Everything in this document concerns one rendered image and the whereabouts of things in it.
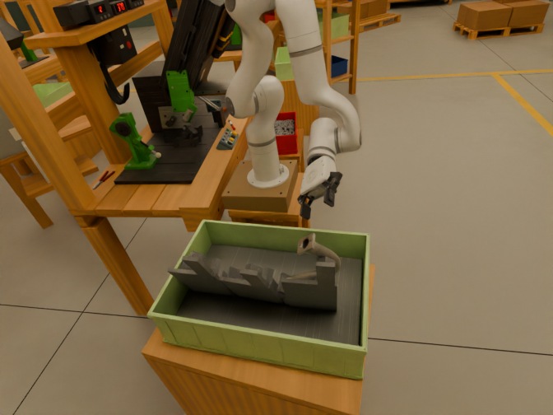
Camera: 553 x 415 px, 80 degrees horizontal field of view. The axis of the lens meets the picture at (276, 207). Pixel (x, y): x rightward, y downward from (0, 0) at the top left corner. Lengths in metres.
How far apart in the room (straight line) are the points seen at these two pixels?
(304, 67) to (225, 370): 0.88
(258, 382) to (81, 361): 1.48
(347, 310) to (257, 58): 0.84
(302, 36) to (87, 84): 1.20
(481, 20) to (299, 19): 6.54
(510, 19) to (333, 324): 7.00
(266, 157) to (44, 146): 0.88
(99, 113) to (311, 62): 1.24
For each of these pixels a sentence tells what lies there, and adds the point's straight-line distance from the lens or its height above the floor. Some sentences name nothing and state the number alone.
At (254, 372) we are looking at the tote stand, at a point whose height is 0.79.
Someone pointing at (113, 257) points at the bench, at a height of 0.55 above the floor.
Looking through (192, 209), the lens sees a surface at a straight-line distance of 1.47.
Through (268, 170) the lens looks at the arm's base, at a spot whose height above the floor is 1.00.
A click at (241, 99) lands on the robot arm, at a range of 1.23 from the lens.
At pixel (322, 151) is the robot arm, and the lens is 0.95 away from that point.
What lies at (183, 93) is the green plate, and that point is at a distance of 1.93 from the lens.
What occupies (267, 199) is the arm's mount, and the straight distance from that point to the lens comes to 1.38.
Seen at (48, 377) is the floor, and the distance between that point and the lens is 2.43.
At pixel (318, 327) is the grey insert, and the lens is 1.06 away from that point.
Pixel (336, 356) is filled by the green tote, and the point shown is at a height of 0.90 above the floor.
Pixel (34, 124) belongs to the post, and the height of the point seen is 1.30.
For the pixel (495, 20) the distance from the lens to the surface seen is 7.50.
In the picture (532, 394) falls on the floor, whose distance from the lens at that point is 2.13.
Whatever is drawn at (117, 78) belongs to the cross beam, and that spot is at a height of 1.23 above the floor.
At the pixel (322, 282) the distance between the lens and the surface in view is 0.88.
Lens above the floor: 1.76
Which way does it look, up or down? 39 degrees down
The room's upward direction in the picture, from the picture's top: 7 degrees counter-clockwise
